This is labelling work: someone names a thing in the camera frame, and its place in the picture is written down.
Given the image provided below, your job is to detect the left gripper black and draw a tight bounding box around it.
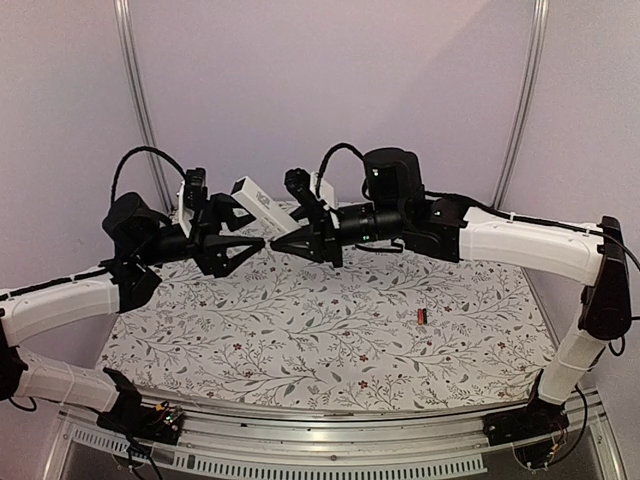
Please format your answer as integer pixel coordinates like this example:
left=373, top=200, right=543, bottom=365
left=138, top=193, right=268, bottom=276

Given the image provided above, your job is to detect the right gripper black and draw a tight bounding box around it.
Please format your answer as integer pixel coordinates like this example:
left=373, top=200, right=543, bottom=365
left=269, top=202, right=406, bottom=268

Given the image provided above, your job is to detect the white remote control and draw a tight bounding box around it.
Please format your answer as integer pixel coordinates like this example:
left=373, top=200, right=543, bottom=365
left=231, top=176, right=299, bottom=238

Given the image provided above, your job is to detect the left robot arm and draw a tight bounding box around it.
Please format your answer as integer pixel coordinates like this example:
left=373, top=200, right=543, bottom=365
left=1, top=192, right=265, bottom=434

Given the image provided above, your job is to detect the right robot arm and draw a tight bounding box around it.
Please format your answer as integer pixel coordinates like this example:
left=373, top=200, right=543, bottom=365
left=271, top=147, right=635, bottom=436

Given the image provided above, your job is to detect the floral patterned table mat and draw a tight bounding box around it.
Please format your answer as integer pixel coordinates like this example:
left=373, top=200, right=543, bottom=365
left=98, top=248, right=555, bottom=411

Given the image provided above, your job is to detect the red black battery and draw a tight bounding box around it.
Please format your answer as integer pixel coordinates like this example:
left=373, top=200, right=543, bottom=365
left=417, top=308, right=428, bottom=325

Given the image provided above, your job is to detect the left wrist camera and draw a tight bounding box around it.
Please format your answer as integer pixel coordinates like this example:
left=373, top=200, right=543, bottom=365
left=177, top=167, right=208, bottom=238

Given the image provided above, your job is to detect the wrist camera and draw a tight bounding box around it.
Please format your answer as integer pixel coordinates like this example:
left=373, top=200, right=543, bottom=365
left=177, top=167, right=208, bottom=238
left=284, top=168, right=334, bottom=214

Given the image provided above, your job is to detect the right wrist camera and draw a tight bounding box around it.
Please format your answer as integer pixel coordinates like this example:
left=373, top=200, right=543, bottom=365
left=284, top=168, right=334, bottom=214

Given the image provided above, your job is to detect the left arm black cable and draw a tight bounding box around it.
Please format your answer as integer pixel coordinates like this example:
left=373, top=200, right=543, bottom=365
left=110, top=145, right=187, bottom=201

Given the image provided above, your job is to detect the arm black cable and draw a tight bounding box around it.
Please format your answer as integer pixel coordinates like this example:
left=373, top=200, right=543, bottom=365
left=319, top=142, right=640, bottom=276
left=110, top=145, right=187, bottom=201

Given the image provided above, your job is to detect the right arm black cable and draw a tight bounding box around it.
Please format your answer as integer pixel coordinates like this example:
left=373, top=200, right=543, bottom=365
left=319, top=142, right=640, bottom=276

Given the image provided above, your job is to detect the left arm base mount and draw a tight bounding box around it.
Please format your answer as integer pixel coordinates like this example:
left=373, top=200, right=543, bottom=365
left=97, top=368, right=184, bottom=445

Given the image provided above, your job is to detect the left aluminium frame post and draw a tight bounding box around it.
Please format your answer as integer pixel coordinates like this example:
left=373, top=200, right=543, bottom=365
left=113, top=0, right=174, bottom=212

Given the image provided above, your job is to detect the aluminium frame post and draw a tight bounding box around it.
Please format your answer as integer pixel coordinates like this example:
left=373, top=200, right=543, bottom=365
left=492, top=0, right=550, bottom=209
left=113, top=0, right=174, bottom=212

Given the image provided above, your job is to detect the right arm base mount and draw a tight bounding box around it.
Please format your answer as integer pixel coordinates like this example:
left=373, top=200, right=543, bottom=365
left=482, top=399, right=569, bottom=446

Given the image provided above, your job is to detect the right aluminium frame post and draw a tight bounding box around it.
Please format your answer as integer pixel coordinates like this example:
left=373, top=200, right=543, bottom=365
left=492, top=0, right=550, bottom=209

